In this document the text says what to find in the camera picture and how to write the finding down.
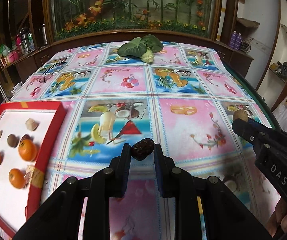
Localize dark red jujube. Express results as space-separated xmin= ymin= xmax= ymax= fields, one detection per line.
xmin=130 ymin=138 xmax=154 ymax=161

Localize large orange tangerine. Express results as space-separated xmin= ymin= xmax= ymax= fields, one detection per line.
xmin=18 ymin=139 xmax=38 ymax=161

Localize red jujube date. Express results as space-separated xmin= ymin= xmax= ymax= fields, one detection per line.
xmin=20 ymin=134 xmax=31 ymax=141

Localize beige hexagonal cake piece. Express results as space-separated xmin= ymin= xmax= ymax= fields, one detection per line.
xmin=25 ymin=118 xmax=39 ymax=131

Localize medium orange tangerine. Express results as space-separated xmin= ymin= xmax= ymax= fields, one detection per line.
xmin=8 ymin=168 xmax=26 ymax=189

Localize brown round longan fruit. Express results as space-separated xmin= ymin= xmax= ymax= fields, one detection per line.
xmin=7 ymin=134 xmax=19 ymax=148

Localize small brown longan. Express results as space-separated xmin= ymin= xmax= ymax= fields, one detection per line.
xmin=232 ymin=109 xmax=249 ymax=122

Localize beige round cake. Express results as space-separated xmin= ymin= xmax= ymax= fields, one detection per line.
xmin=25 ymin=165 xmax=35 ymax=181

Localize right hand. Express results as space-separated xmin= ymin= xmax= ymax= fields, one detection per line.
xmin=266 ymin=198 xmax=287 ymax=237

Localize white plastic bag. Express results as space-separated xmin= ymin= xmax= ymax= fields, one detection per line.
xmin=272 ymin=96 xmax=287 ymax=132

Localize colourful fruit print tablecloth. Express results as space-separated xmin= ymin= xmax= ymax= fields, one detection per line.
xmin=10 ymin=41 xmax=282 ymax=240

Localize purple bottles on shelf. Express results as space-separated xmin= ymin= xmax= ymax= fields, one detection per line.
xmin=229 ymin=31 xmax=243 ymax=50

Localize red white shallow box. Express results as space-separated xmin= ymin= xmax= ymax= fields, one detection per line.
xmin=0 ymin=101 xmax=66 ymax=238

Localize green leafy vegetable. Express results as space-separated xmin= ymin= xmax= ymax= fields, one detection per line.
xmin=117 ymin=34 xmax=163 ymax=64

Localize flower bamboo glass panel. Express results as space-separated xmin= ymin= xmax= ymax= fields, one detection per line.
xmin=43 ymin=0 xmax=222 ymax=40

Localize black cord on table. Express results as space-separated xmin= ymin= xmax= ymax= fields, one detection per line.
xmin=36 ymin=61 xmax=68 ymax=83

